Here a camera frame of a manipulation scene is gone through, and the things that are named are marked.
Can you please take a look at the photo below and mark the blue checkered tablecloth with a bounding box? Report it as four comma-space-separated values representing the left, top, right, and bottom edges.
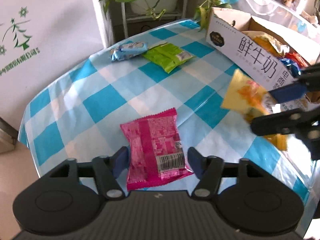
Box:
18, 17, 317, 203

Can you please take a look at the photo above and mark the white box with green logo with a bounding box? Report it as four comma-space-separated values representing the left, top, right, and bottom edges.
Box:
0, 0, 108, 130

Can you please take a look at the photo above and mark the red snack packet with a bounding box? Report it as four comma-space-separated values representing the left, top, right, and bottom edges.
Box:
285, 52, 309, 68

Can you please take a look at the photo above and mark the blue foil snack packet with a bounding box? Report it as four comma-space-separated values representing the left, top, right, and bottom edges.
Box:
277, 57, 304, 78

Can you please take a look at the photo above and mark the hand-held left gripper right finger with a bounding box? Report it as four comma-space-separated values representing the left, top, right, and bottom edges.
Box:
187, 146, 269, 198

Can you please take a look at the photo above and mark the cardboard box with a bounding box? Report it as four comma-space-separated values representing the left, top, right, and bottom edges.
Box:
205, 7, 320, 105

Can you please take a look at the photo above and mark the green snack packet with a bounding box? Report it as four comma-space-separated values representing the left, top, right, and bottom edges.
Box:
142, 42, 196, 73

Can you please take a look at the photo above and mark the light blue snack packet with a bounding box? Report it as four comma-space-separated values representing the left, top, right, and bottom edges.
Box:
110, 41, 148, 62

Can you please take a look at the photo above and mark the white wire rack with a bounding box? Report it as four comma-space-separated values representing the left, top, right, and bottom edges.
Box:
100, 0, 190, 47

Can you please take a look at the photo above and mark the pink snack packet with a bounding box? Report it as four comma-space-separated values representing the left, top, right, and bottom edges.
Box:
120, 107, 194, 191

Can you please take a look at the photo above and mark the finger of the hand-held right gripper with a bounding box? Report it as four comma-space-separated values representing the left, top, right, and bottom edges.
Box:
250, 109, 320, 161
269, 64, 320, 104

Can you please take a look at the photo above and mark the glass top table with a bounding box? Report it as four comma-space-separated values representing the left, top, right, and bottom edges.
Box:
235, 0, 320, 43

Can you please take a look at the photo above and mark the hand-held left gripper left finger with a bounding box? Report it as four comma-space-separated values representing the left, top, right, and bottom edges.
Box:
49, 146, 129, 200

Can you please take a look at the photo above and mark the yellow snack packet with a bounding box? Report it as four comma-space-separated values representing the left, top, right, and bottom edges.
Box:
220, 69, 294, 152

